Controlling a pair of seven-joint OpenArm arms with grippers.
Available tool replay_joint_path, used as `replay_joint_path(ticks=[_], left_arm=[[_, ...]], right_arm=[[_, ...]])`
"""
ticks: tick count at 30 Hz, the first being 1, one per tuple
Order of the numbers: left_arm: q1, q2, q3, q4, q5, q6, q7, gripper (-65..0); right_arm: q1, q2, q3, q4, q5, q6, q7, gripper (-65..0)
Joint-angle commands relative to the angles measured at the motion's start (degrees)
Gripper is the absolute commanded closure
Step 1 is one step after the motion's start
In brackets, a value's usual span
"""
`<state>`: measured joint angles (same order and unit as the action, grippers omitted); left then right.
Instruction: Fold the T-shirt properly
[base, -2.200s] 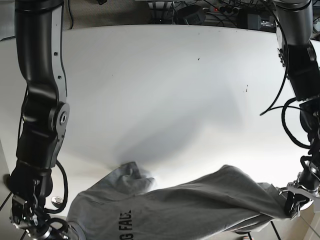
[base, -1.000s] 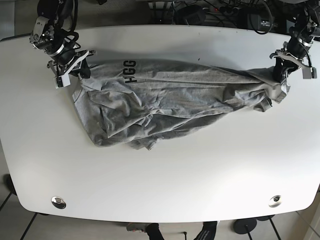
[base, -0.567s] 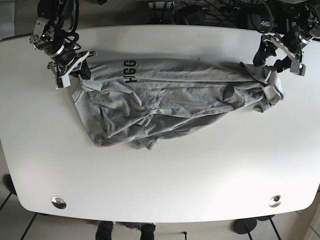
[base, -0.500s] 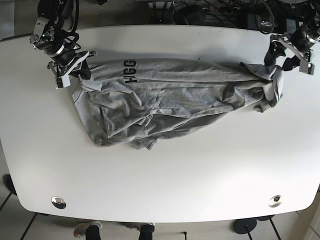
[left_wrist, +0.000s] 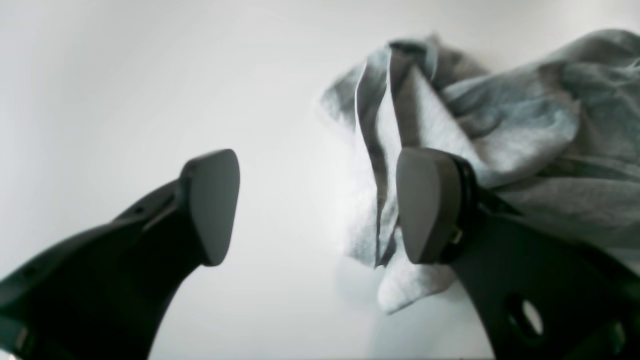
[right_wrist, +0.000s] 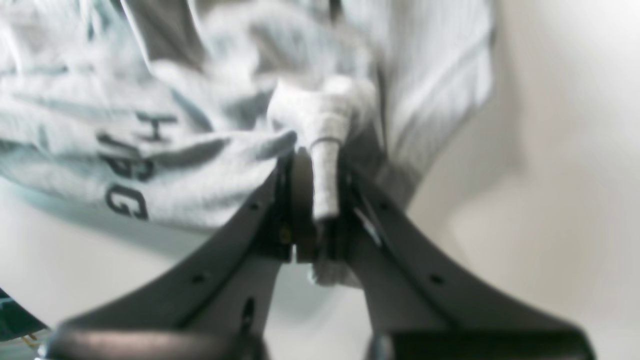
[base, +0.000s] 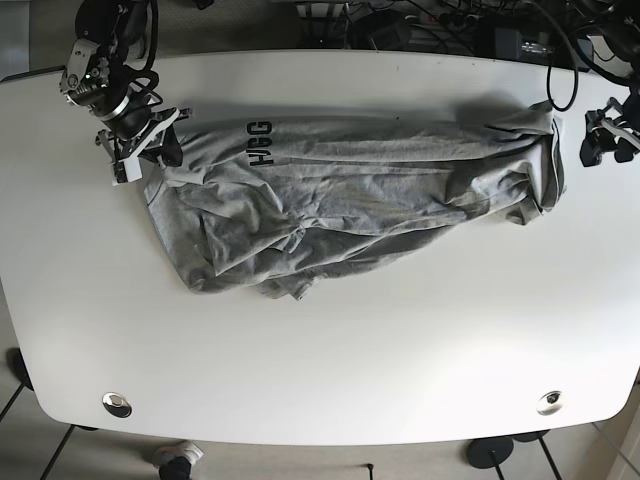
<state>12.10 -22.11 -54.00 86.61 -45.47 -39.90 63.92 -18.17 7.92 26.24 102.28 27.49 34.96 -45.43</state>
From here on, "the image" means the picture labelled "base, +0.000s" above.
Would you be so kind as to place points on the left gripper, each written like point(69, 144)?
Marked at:
point(615, 120)

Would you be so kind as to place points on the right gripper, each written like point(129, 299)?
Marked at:
point(146, 135)

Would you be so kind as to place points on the grey T-shirt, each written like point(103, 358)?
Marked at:
point(281, 204)

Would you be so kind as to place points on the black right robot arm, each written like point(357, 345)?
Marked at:
point(110, 73)

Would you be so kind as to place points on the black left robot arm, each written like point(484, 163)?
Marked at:
point(396, 59)

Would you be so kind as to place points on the left table grommet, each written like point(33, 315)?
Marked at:
point(116, 405)

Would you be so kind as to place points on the table grommet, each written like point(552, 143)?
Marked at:
point(550, 403)
point(116, 405)

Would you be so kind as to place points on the right table grommet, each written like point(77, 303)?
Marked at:
point(550, 403)

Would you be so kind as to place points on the grey sneaker shoe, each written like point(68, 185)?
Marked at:
point(186, 451)

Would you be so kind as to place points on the black round stand base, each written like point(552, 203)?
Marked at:
point(490, 452)

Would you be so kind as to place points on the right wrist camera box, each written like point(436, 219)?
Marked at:
point(126, 171)

